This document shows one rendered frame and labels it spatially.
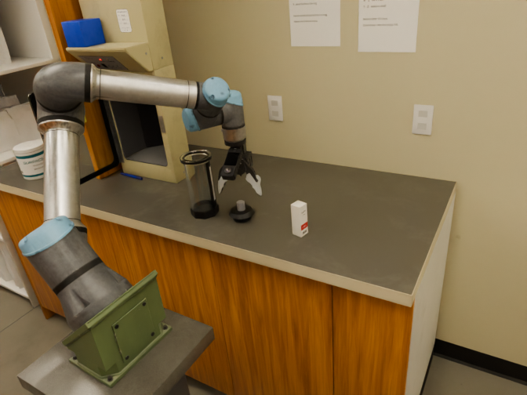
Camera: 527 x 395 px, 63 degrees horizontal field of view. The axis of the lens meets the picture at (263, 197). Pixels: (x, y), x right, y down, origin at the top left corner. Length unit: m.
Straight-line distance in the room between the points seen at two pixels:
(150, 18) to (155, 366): 1.18
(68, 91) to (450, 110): 1.25
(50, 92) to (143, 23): 0.61
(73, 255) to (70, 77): 0.43
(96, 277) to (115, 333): 0.12
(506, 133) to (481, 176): 0.18
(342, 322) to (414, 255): 0.30
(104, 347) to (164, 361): 0.15
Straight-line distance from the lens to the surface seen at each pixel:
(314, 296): 1.35
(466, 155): 1.75
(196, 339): 1.08
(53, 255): 1.00
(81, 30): 1.78
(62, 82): 1.16
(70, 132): 1.24
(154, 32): 1.72
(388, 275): 1.23
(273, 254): 1.31
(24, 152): 2.20
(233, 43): 1.99
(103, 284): 0.98
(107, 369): 1.03
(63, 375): 1.13
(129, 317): 1.00
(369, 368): 1.47
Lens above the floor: 1.70
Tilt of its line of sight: 28 degrees down
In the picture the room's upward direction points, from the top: 6 degrees counter-clockwise
